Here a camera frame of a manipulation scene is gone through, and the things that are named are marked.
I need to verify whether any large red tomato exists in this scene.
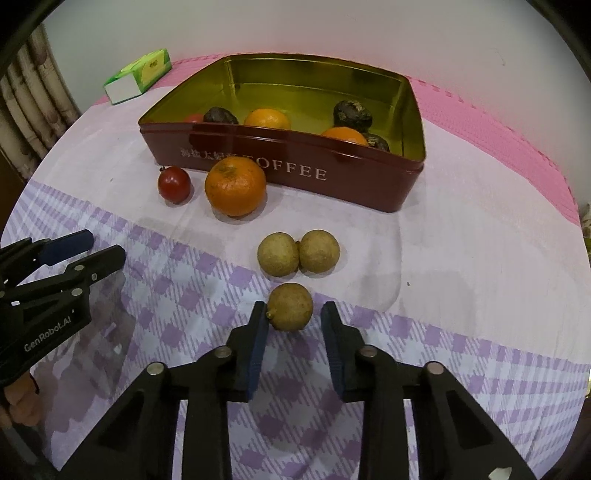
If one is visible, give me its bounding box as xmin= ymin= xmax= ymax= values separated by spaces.
xmin=183 ymin=113 xmax=204 ymax=123

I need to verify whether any large dark round fruit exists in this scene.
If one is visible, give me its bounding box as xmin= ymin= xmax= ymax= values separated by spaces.
xmin=204 ymin=106 xmax=238 ymax=125

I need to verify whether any oval orange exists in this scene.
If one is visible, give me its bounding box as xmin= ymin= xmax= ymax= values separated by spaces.
xmin=243 ymin=108 xmax=290 ymax=130

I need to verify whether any small dark fruit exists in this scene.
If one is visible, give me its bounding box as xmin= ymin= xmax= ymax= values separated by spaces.
xmin=363 ymin=133 xmax=390 ymax=152

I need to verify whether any left hand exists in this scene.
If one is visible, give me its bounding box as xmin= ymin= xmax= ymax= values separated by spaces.
xmin=0 ymin=372 xmax=42 ymax=429

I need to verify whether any small red tomato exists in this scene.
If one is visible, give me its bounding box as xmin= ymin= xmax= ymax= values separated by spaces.
xmin=157 ymin=166 xmax=191 ymax=204

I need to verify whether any patterned curtain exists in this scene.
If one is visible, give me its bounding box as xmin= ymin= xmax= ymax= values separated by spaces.
xmin=1 ymin=25 xmax=80 ymax=181

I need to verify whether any purple checkered tablecloth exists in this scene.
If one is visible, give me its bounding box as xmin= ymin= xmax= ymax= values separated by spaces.
xmin=1 ymin=57 xmax=590 ymax=476

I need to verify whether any orange beside tin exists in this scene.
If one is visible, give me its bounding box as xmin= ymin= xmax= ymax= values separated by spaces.
xmin=204 ymin=156 xmax=266 ymax=217

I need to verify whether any brown longan lower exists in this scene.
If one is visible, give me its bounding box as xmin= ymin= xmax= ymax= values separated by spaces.
xmin=266 ymin=283 xmax=314 ymax=332

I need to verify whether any brown longan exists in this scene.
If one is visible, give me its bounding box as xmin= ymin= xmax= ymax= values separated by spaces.
xmin=266 ymin=283 xmax=314 ymax=332
xmin=298 ymin=230 xmax=341 ymax=273
xmin=256 ymin=232 xmax=300 ymax=277

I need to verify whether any brown longan left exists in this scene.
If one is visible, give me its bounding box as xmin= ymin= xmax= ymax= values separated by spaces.
xmin=256 ymin=232 xmax=300 ymax=277

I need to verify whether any green tissue box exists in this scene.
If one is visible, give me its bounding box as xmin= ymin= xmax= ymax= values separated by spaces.
xmin=103 ymin=48 xmax=172 ymax=105

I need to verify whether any brown longan middle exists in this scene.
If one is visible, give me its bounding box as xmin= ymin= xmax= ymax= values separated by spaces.
xmin=298 ymin=230 xmax=341 ymax=273

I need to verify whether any red coffee tin box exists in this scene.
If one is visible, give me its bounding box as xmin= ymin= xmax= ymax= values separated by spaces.
xmin=138 ymin=53 xmax=426 ymax=212

